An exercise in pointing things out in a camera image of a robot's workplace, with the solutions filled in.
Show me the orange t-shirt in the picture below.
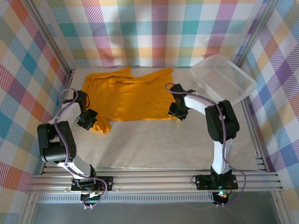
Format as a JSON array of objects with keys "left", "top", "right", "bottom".
[{"left": 81, "top": 66, "right": 178, "bottom": 134}]

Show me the white perforated plastic basket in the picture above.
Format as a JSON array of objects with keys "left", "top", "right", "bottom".
[{"left": 190, "top": 55, "right": 258, "bottom": 105}]

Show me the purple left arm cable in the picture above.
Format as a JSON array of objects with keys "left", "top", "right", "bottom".
[{"left": 57, "top": 88, "right": 108, "bottom": 210}]

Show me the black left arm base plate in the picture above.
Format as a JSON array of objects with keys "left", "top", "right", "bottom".
[{"left": 71, "top": 176, "right": 114, "bottom": 192}]

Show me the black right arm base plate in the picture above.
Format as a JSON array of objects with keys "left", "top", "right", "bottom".
[{"left": 195, "top": 174, "right": 239, "bottom": 190}]

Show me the aluminium mounting rail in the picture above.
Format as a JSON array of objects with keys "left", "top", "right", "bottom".
[{"left": 25, "top": 171, "right": 285, "bottom": 194}]

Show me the aluminium frame post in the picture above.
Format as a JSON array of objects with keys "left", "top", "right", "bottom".
[
  {"left": 22, "top": 0, "right": 76, "bottom": 76},
  {"left": 234, "top": 0, "right": 280, "bottom": 69}
]

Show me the slotted grey cable duct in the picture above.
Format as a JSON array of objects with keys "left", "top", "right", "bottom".
[{"left": 37, "top": 195, "right": 215, "bottom": 204}]

